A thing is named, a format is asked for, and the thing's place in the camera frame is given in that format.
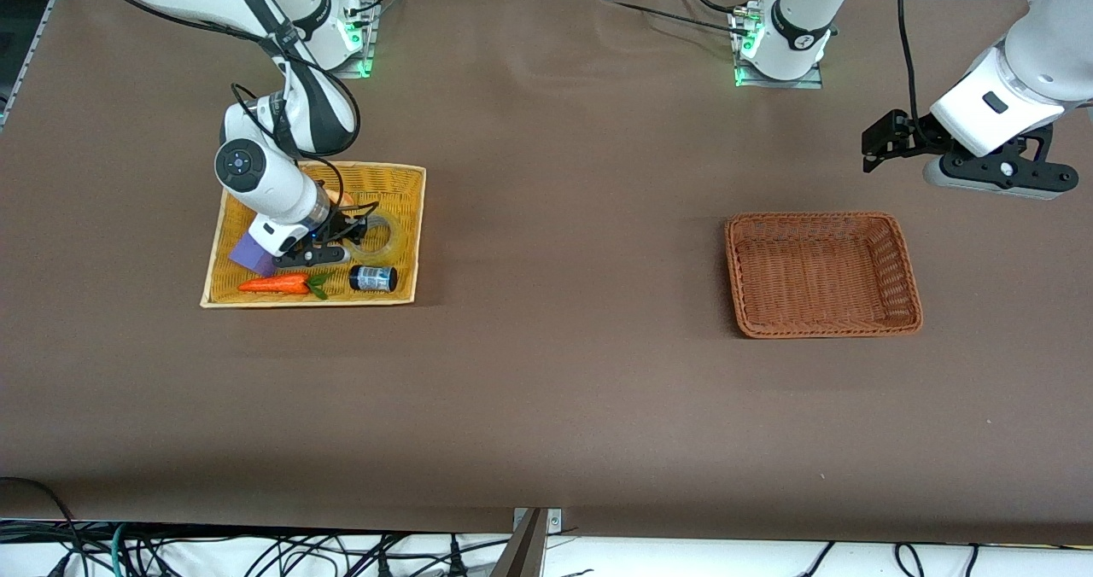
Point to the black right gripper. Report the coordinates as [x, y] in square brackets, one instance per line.
[341, 219]

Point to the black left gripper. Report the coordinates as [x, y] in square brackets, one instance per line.
[915, 137]

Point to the clear tape roll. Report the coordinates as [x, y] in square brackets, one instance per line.
[394, 237]

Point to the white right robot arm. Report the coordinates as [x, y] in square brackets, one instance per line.
[256, 167]

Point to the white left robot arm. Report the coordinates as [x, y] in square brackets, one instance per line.
[1037, 65]

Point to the toy croissant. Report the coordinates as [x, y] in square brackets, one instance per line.
[346, 199]

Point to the small dark bottle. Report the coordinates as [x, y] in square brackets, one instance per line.
[373, 278]

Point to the yellow wicker basket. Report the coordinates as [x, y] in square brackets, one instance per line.
[393, 189]

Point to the orange toy carrot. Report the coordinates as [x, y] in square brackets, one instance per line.
[277, 284]

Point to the purple foam block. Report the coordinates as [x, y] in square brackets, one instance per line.
[243, 254]

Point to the brown wicker basket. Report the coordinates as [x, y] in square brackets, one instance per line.
[820, 274]

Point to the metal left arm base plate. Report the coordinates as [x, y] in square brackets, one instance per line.
[811, 79]

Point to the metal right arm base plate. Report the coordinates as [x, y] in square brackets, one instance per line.
[367, 48]

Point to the metal table bracket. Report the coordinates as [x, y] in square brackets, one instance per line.
[555, 521]

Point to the dark post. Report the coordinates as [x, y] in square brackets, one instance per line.
[521, 556]

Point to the aluminium table rail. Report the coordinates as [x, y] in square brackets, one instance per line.
[32, 35]

